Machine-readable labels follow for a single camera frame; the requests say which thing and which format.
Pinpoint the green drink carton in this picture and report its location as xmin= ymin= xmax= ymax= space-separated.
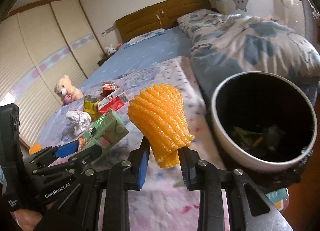
xmin=78 ymin=108 xmax=129 ymax=156

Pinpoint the orange foam fruit net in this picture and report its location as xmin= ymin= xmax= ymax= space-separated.
xmin=127 ymin=83 xmax=194 ymax=169

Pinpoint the white round trash bin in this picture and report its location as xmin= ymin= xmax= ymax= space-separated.
xmin=211 ymin=72 xmax=317 ymax=173

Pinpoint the person's left hand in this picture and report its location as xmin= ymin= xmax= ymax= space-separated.
xmin=13 ymin=208 xmax=43 ymax=231

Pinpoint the small orange foam piece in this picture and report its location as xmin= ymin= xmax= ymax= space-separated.
xmin=29 ymin=143 xmax=42 ymax=155

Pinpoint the crumpled white tissue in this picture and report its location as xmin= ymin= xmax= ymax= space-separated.
xmin=66 ymin=111 xmax=92 ymax=136

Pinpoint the yellow snack wrapper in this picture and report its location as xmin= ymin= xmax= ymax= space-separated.
xmin=83 ymin=95 xmax=100 ymax=121

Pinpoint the beige teddy bear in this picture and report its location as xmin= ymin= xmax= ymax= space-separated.
xmin=54 ymin=75 xmax=83 ymax=105

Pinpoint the red white box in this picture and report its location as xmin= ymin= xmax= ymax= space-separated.
xmin=98 ymin=88 xmax=129 ymax=114

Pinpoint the red snack wrapper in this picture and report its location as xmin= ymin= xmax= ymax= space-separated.
xmin=100 ymin=81 xmax=119 ymax=97

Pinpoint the dark wooden nightstand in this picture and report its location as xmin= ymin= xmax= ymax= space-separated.
xmin=98 ymin=55 xmax=110 ymax=67

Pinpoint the cream sliding wardrobe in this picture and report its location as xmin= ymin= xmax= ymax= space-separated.
xmin=1 ymin=0 xmax=105 ymax=145

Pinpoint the white rabbit plush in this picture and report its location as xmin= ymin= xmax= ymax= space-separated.
xmin=105 ymin=44 xmax=117 ymax=56

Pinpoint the blue white pillow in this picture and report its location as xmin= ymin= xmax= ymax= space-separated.
xmin=126 ymin=28 xmax=165 ymax=47

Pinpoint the blue white cartoon duvet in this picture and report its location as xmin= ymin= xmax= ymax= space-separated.
xmin=177 ymin=9 xmax=319 ymax=104

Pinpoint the wooden headboard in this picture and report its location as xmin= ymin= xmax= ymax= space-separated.
xmin=115 ymin=0 xmax=212 ymax=43

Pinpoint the grey bed guard rail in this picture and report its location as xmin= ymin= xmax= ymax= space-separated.
xmin=212 ymin=0 xmax=318 ymax=46

